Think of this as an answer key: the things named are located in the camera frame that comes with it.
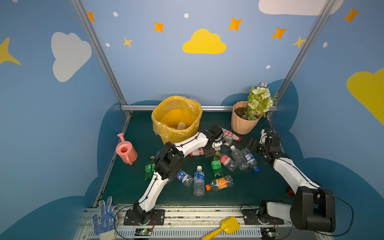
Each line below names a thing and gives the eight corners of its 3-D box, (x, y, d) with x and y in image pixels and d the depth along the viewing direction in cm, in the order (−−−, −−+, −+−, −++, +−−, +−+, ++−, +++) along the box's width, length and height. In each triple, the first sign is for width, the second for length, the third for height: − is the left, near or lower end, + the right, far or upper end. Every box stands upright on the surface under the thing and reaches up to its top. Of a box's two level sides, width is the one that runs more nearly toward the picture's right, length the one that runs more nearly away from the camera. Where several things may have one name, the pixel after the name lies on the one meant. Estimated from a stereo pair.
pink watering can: (128, 168, 91) (121, 160, 83) (114, 148, 101) (107, 139, 93) (141, 159, 95) (137, 151, 87) (127, 140, 105) (122, 131, 97)
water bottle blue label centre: (193, 196, 80) (193, 194, 78) (193, 167, 91) (193, 165, 89) (205, 196, 80) (206, 194, 78) (204, 167, 91) (204, 165, 89)
